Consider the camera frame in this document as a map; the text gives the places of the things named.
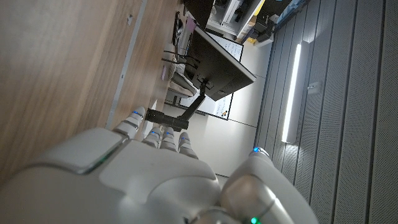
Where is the black computer monitor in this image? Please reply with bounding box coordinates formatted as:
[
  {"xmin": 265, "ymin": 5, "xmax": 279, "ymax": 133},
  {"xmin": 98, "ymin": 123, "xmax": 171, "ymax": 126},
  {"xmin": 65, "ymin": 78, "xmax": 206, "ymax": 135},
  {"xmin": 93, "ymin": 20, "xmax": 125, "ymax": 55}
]
[{"xmin": 183, "ymin": 24, "xmax": 257, "ymax": 102}]

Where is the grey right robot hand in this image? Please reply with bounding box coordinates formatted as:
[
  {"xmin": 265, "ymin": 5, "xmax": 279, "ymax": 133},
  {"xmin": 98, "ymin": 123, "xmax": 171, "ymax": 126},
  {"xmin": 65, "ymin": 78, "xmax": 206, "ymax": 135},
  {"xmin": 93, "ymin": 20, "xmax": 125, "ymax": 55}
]
[{"xmin": 0, "ymin": 106, "xmax": 320, "ymax": 224}]

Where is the long ceiling light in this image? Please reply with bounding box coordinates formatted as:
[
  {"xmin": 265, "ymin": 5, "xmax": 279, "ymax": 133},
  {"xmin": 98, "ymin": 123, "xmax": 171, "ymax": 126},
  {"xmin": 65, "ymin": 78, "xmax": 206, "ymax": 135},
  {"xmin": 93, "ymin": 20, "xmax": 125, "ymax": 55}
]
[{"xmin": 281, "ymin": 43, "xmax": 302, "ymax": 144}]

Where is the black keyboard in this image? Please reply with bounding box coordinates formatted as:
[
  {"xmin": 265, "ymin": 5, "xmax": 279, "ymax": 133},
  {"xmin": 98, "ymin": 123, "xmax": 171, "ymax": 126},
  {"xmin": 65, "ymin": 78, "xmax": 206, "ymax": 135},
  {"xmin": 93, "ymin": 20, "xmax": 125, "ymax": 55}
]
[{"xmin": 172, "ymin": 11, "xmax": 185, "ymax": 47}]

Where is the hanging pale cloth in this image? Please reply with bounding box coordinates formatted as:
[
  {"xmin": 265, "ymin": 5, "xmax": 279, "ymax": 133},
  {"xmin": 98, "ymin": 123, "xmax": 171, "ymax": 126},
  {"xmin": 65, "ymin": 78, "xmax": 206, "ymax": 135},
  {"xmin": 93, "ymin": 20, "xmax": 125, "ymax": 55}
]
[{"xmin": 169, "ymin": 51, "xmax": 199, "ymax": 98}]

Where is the black monitor cable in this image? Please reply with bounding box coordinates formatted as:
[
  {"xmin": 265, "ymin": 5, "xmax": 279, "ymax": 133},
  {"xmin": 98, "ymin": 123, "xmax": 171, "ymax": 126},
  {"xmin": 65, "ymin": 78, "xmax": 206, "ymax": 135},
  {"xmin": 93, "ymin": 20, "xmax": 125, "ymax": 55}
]
[{"xmin": 161, "ymin": 50, "xmax": 200, "ymax": 70}]

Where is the white shelf cabinet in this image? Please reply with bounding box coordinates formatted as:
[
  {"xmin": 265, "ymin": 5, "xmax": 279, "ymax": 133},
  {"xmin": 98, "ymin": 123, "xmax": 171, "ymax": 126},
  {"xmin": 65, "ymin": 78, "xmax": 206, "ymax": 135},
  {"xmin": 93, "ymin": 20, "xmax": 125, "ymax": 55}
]
[{"xmin": 206, "ymin": 0, "xmax": 266, "ymax": 37}]

